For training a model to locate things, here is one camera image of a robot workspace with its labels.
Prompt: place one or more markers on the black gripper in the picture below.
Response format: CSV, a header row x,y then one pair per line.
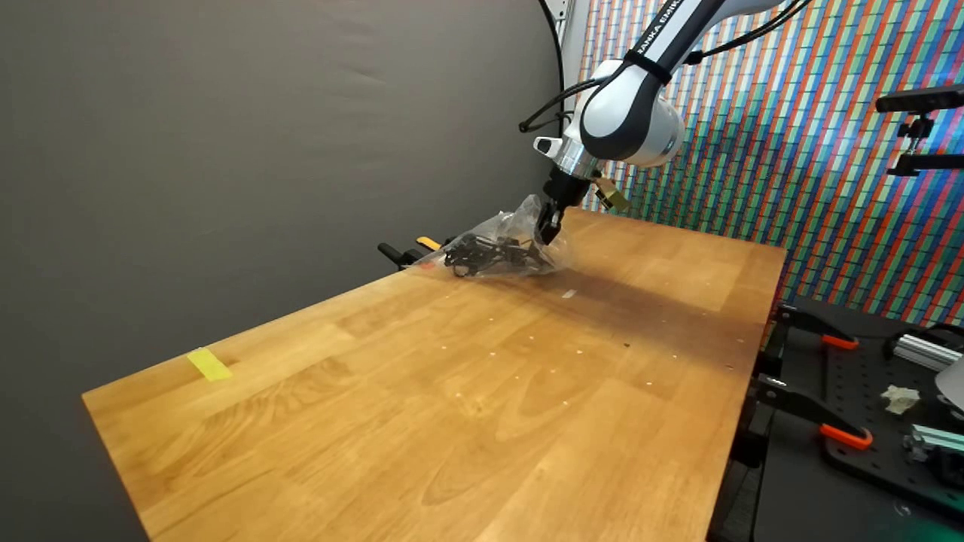
x,y
567,187

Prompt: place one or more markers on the clear plastic bag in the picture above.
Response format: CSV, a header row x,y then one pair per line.
x,y
501,236

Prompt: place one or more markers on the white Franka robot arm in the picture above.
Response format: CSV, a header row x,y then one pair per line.
x,y
636,100

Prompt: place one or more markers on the black and yellow clamp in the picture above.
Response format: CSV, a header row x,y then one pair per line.
x,y
407,255

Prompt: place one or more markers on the black perforated board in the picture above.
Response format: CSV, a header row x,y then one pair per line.
x,y
863,397

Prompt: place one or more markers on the yellow tape strip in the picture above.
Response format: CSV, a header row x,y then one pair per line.
x,y
210,365

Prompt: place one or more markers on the white crumpled wad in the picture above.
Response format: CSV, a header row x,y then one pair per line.
x,y
902,399

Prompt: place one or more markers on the silver aluminium profile piece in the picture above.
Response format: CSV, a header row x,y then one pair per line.
x,y
925,351

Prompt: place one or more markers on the grey round plate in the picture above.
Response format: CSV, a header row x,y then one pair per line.
x,y
952,388

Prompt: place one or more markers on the teal tinted aluminium profile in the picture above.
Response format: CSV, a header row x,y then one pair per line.
x,y
938,439

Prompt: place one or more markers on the tan wrist camera box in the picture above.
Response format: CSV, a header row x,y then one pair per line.
x,y
609,195

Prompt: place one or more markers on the white backdrop frame pole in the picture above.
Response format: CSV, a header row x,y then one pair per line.
x,y
574,32

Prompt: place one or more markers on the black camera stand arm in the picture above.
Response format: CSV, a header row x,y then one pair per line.
x,y
920,109

